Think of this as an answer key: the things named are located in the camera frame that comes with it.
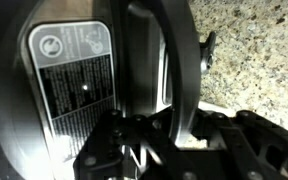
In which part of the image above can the black rice cooker lid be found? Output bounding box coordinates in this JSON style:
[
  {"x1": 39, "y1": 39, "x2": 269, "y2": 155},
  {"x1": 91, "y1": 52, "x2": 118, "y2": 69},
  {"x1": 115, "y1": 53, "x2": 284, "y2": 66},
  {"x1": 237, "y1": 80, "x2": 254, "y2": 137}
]
[{"x1": 0, "y1": 0, "x2": 218, "y2": 180}]

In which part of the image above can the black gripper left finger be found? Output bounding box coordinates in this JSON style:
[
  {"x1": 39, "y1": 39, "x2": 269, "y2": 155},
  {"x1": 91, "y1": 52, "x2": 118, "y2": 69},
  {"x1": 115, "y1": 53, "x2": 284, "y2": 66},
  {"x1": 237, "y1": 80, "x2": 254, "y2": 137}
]
[{"x1": 72, "y1": 109, "x2": 167, "y2": 180}]

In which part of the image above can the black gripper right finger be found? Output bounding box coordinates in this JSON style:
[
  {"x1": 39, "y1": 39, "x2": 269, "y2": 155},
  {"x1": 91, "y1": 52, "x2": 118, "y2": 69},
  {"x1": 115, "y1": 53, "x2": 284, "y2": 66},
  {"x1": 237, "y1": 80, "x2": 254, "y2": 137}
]
[{"x1": 193, "y1": 109, "x2": 288, "y2": 180}]

